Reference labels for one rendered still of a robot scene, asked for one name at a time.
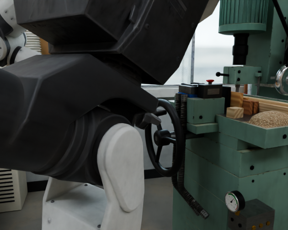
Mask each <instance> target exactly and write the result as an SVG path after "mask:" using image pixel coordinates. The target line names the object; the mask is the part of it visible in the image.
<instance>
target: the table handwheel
mask: <svg viewBox="0 0 288 230"><path fill-rule="evenodd" d="M160 106H161V107H163V108H164V109H165V110H166V111H167V112H168V114H169V116H170V118H171V121H172V124H173V126H174V132H169V131H168V130H167V129H165V130H163V129H162V127H161V124H159V125H158V126H157V129H158V130H157V131H155V133H154V142H155V144H156V145H157V146H158V149H157V153H156V154H155V151H154V147H153V142H152V134H151V127H152V124H151V123H149V125H148V126H147V127H146V128H145V141H146V147H147V151H148V154H149V157H150V160H151V162H152V164H153V166H154V168H155V169H156V171H157V172H158V173H159V174H161V175H162V176H164V177H172V176H174V175H176V174H177V173H178V171H179V170H180V168H181V166H182V163H183V159H184V152H185V140H184V132H183V127H182V124H181V120H180V118H179V115H178V113H177V111H176V110H175V108H174V107H173V105H172V104H171V103H170V102H168V101H167V100H165V99H159V102H158V106H157V107H160ZM203 136H204V133H202V134H195V133H192V132H190V131H188V130H186V140H187V139H194V138H201V137H203ZM170 143H173V144H175V145H176V156H175V160H174V163H173V165H172V167H171V168H170V169H165V168H164V167H162V165H161V164H160V162H159V159H160V153H161V150H162V147H163V146H167V145H169V144H170Z"/></svg>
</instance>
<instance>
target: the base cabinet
mask: <svg viewBox="0 0 288 230"><path fill-rule="evenodd" d="M184 169H185V170H184V187H185V189H186V190H187V191H188V192H189V193H190V194H191V195H192V196H193V198H194V199H195V200H196V201H197V202H198V203H199V204H200V205H201V206H202V207H203V209H205V210H206V211H207V212H208V214H209V217H208V218H206V219H205V220H204V219H203V218H202V217H201V215H199V216H197V215H196V214H195V213H194V212H193V210H192V208H191V207H190V206H189V205H188V204H187V202H186V201H185V200H184V198H183V197H182V196H181V195H180V194H179V193H178V191H177V190H176V189H175V188H174V186H173V211H172V230H231V229H230V228H229V227H228V220H229V209H228V208H227V206H226V204H225V200H224V197H225V194H226V193H227V192H230V191H235V190H237V191H239V192H240V193H241V194H242V195H243V197H244V199H245V201H249V200H252V199H258V200H260V201H261V202H263V203H265V204H266V205H268V206H270V207H271V208H273V209H275V218H274V226H273V230H288V167H287V168H282V169H278V170H273V171H269V172H263V173H259V174H254V175H250V176H246V177H241V178H239V177H237V176H235V175H233V174H232V173H230V172H228V171H226V170H224V169H223V168H221V167H219V166H217V165H216V164H214V163H212V162H210V161H209V160H207V159H205V158H203V157H201V156H200V155H198V154H196V153H194V152H192V151H190V150H189V149H187V148H185V168H184Z"/></svg>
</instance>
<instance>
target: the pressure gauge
mask: <svg viewBox="0 0 288 230"><path fill-rule="evenodd" d="M224 200H225V204H226V206H227V208H228V209H229V210H230V211H231V212H235V215H239V214H240V211H241V210H243V209H244V208H245V199H244V197H243V195H242V194H241V193H240V192H239V191H237V190H235V191H230V192H227V193H226V194H225V197H224ZM232 200H233V201H232ZM231 201H232V203H231Z"/></svg>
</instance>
